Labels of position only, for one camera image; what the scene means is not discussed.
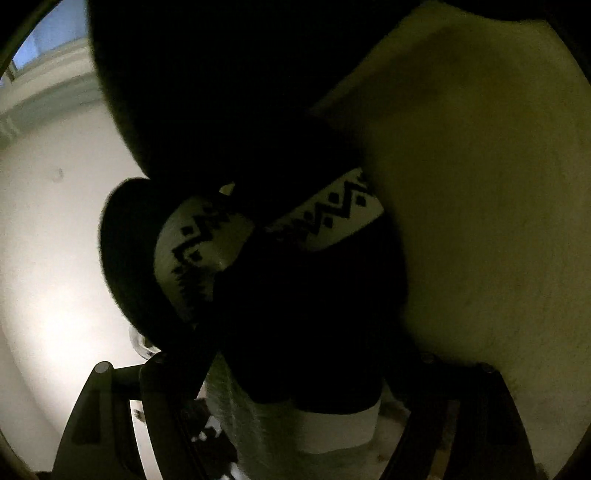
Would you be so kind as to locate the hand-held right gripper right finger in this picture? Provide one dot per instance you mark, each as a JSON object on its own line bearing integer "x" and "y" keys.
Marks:
{"x": 475, "y": 415}

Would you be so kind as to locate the window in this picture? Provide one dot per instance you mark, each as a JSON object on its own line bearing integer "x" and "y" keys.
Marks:
{"x": 41, "y": 37}

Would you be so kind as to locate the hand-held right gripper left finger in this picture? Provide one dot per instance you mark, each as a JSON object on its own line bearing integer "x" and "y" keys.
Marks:
{"x": 161, "y": 406}

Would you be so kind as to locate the black grey white striped sweater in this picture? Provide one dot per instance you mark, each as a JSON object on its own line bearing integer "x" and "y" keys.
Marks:
{"x": 286, "y": 221}

